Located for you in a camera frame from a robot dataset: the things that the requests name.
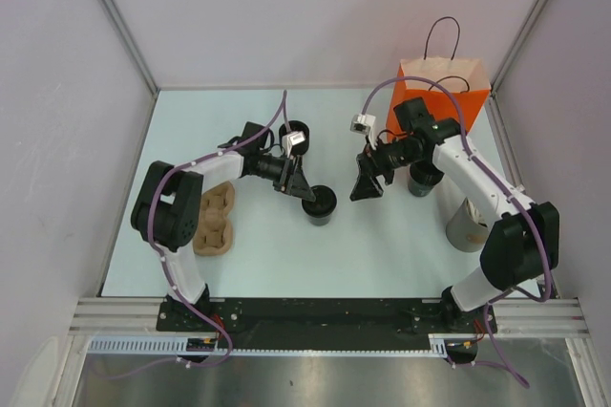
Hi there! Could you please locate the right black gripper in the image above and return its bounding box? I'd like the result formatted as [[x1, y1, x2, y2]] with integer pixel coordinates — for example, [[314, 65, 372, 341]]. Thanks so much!
[[350, 133, 424, 201]]

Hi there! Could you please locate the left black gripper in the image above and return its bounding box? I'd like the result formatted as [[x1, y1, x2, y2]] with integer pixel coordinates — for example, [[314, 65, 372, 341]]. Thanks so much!
[[255, 153, 315, 202]]

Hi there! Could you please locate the black coffee cup lid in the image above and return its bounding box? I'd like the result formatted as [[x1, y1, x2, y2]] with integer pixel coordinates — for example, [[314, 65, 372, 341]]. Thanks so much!
[[302, 185, 337, 218]]

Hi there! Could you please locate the stack of black cups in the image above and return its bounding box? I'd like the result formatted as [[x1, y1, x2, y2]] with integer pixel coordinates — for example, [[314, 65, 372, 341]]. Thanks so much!
[[408, 161, 444, 197]]

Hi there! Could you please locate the stack of black lids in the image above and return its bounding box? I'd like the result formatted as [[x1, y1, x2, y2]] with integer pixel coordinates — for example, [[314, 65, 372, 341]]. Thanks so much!
[[279, 120, 310, 157]]

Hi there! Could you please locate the orange paper bag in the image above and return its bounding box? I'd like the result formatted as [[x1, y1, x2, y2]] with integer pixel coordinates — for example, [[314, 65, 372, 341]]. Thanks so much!
[[386, 16, 492, 136]]

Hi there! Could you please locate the single black coffee cup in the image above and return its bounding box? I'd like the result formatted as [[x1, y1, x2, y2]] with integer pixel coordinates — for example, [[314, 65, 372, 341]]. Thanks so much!
[[307, 212, 332, 226]]

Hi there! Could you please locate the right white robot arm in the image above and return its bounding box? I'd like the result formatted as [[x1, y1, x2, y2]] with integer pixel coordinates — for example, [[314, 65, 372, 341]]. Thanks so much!
[[350, 98, 559, 332]]

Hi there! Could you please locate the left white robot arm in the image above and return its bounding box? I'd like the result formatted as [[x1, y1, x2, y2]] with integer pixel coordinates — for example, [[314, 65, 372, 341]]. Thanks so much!
[[131, 120, 316, 331]]

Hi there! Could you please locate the left brown cup carrier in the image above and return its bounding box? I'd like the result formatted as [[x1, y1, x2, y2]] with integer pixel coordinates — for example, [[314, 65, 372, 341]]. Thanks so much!
[[192, 182, 236, 257]]

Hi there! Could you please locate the grey straw holder cup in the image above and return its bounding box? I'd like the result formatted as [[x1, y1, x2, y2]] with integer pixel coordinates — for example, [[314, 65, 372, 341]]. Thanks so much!
[[445, 199, 490, 252]]

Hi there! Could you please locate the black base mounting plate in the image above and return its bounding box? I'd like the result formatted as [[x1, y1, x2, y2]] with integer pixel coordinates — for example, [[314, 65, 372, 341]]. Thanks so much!
[[157, 296, 497, 351]]

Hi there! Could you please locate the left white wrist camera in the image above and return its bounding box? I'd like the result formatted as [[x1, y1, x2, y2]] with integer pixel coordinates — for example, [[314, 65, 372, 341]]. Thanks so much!
[[281, 131, 307, 157]]

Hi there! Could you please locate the white slotted cable duct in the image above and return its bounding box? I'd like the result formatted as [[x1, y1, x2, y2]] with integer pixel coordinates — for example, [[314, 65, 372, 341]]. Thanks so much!
[[88, 333, 478, 358]]

